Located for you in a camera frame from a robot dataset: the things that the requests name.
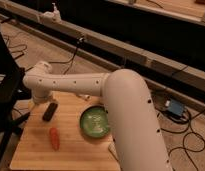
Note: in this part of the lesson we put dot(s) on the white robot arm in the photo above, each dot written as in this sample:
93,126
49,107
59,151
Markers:
131,113

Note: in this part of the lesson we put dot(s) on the wooden table board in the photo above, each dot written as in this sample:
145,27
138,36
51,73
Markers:
76,152

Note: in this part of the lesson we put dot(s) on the black chair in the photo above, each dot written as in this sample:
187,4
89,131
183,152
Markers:
11,90

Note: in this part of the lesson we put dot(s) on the black eraser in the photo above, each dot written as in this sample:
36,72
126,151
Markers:
48,114

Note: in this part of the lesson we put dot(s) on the white plastic bottle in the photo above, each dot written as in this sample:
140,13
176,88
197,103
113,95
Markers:
84,97

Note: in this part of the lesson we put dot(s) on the white object on rail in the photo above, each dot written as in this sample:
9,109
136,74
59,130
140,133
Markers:
54,15

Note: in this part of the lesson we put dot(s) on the orange carrot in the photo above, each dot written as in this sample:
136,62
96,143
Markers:
54,138

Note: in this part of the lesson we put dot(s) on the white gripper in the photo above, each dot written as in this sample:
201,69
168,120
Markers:
40,100

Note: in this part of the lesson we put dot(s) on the green bowl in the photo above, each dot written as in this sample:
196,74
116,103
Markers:
94,123

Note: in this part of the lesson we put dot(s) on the blue power box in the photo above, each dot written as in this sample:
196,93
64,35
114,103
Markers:
174,108

